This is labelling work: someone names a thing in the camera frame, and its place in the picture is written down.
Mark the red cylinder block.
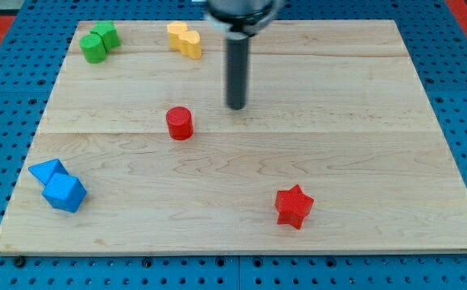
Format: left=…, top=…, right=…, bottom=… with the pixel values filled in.
left=166, top=106, right=194, bottom=140

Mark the red star block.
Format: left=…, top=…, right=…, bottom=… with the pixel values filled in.
left=275, top=184, right=315, bottom=230

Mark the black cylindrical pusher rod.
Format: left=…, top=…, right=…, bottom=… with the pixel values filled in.
left=225, top=38, right=250, bottom=110

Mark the wooden board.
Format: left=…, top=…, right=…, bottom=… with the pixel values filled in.
left=0, top=20, right=467, bottom=257

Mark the yellow heart block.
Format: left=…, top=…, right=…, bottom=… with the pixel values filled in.
left=179, top=31, right=202, bottom=60

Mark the yellow hexagon block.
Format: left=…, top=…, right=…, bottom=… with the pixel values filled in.
left=167, top=21, right=188, bottom=51

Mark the green hexagon block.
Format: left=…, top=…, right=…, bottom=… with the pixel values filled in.
left=90, top=20, right=121, bottom=52

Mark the green cylinder block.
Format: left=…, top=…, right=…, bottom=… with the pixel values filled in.
left=79, top=34, right=107, bottom=64

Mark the blue cube block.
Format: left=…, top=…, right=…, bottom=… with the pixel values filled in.
left=42, top=173, right=87, bottom=213

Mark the blue triangle block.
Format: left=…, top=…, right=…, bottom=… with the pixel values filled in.
left=28, top=159, right=68, bottom=185

